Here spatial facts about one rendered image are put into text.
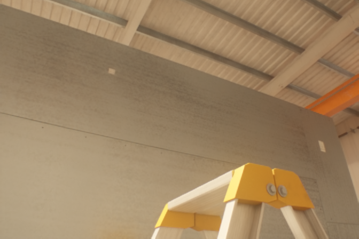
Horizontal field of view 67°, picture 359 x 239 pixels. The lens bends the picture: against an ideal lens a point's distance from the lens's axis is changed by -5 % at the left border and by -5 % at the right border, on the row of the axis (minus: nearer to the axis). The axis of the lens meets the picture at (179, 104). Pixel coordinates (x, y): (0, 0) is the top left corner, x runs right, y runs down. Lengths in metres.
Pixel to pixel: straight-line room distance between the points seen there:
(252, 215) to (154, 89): 0.99
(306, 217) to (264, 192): 0.15
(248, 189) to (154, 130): 0.84
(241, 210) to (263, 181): 0.07
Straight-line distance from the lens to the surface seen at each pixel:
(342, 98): 9.40
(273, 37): 8.62
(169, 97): 1.45
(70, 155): 1.17
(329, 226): 1.90
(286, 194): 0.61
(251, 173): 0.56
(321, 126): 2.26
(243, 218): 0.56
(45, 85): 1.29
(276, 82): 9.66
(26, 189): 1.12
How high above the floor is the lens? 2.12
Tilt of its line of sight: 33 degrees up
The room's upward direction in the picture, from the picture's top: straight up
